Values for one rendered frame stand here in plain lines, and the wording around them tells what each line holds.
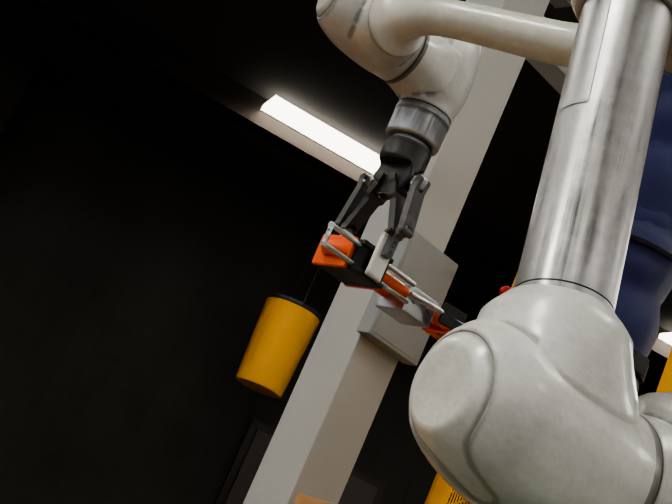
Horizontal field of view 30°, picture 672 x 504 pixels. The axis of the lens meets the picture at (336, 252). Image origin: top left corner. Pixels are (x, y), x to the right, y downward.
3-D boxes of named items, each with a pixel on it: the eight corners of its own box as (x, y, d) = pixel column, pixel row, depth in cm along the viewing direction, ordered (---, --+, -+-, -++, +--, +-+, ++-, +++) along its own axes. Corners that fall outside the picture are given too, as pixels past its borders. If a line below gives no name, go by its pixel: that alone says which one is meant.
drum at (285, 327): (293, 400, 979) (330, 317, 1000) (240, 373, 966) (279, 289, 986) (274, 401, 1022) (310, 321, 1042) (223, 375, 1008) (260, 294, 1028)
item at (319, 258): (346, 287, 194) (358, 258, 195) (379, 291, 189) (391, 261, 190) (310, 262, 189) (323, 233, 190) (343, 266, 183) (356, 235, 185)
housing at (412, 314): (399, 324, 201) (410, 299, 202) (430, 329, 196) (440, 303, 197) (372, 305, 197) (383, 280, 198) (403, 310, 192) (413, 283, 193)
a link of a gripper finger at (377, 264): (394, 241, 188) (397, 241, 188) (376, 282, 186) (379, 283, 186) (381, 231, 186) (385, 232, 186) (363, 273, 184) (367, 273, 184)
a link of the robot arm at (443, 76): (426, 134, 203) (367, 90, 197) (461, 54, 208) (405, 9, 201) (468, 128, 194) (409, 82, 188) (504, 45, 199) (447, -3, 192)
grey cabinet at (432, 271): (403, 364, 329) (445, 264, 338) (418, 367, 325) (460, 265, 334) (355, 330, 317) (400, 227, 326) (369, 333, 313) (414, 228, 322)
